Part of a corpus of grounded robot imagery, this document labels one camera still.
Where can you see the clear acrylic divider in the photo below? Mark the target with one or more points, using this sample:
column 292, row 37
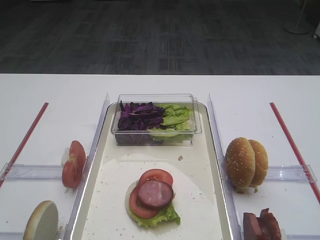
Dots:
column 70, row 227
column 227, row 188

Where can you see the left clear acrylic divider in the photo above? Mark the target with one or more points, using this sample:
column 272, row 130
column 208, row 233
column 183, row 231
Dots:
column 70, row 227

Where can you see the upper tomato slice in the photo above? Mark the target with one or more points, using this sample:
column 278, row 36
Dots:
column 156, row 174

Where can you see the right clear acrylic divider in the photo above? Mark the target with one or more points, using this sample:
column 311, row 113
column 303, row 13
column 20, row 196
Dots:
column 227, row 188

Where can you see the upright tomato slice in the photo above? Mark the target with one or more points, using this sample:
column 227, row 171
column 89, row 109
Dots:
column 74, row 166

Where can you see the purple cabbage pile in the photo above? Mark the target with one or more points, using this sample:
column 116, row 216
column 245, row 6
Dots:
column 140, row 116

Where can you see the right red strip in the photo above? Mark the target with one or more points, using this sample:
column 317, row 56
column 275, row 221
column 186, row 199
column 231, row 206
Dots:
column 292, row 142

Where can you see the left lower clear holder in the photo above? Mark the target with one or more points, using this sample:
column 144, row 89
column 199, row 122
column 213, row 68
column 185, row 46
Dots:
column 11, row 235

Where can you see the metal serving tray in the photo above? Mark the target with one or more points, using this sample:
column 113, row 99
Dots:
column 199, row 199

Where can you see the upright sausage slice left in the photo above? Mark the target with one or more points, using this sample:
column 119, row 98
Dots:
column 251, row 228

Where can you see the front sesame bun top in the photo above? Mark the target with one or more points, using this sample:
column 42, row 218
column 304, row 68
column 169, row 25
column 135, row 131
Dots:
column 240, row 162

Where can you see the lettuce leaf on bun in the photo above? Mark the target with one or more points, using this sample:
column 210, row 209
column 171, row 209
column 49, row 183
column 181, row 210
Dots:
column 167, row 214

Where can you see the right upper clear holder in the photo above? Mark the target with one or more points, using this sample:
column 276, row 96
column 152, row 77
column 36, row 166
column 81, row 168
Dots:
column 293, row 173

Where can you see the lower tomato slice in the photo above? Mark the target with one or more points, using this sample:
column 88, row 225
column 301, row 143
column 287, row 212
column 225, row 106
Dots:
column 138, row 209

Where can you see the right lower clear holder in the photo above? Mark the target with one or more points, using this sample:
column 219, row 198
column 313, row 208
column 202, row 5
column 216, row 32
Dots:
column 286, row 236

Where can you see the left red strip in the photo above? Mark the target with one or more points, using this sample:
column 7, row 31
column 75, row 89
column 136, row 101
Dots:
column 22, row 144

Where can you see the rear bun top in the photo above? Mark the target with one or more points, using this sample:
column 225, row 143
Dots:
column 261, row 163

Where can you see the upright sausage slices right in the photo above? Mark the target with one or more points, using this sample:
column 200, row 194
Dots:
column 269, row 226

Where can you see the clear holder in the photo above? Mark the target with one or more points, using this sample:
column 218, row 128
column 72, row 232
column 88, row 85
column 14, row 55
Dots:
column 293, row 173
column 11, row 235
column 286, row 236
column 25, row 172

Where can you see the red strip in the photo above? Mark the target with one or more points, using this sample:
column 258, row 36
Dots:
column 292, row 142
column 22, row 144

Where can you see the white stand base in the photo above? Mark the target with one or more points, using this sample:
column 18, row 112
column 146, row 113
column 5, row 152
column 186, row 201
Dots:
column 301, row 27

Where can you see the upright bun bottom half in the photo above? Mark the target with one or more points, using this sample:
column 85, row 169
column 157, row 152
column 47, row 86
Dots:
column 43, row 222

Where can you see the clear plastic container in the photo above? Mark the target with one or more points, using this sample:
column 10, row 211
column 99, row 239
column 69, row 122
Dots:
column 143, row 138

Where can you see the green lettuce in container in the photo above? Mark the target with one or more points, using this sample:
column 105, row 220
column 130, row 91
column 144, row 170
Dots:
column 177, row 118

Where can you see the left upper clear holder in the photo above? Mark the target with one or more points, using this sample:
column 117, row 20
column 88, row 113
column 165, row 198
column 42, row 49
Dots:
column 25, row 172

